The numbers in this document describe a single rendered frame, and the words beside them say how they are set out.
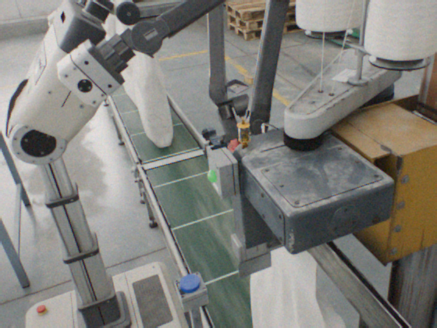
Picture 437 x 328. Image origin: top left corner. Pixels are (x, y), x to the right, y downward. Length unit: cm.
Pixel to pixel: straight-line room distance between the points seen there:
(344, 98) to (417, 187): 26
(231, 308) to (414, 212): 101
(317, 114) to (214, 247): 131
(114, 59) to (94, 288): 105
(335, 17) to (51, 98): 79
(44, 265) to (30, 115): 163
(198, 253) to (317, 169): 130
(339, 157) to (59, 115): 83
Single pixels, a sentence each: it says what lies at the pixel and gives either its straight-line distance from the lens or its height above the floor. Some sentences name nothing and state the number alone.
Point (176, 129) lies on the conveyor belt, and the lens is 321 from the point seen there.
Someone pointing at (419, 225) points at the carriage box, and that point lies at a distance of 112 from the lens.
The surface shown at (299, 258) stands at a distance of 124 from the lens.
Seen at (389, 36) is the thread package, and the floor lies 158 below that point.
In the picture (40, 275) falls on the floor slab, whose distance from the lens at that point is 286.
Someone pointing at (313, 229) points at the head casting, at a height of 129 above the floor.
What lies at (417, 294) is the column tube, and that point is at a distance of 146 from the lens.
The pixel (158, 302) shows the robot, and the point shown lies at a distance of 210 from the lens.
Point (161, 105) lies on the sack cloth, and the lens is 289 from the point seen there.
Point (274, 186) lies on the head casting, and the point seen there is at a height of 134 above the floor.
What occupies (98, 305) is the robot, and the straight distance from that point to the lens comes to 195.
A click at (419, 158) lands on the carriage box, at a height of 132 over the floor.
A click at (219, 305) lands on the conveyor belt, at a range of 187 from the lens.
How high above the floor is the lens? 181
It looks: 31 degrees down
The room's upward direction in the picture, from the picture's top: 4 degrees counter-clockwise
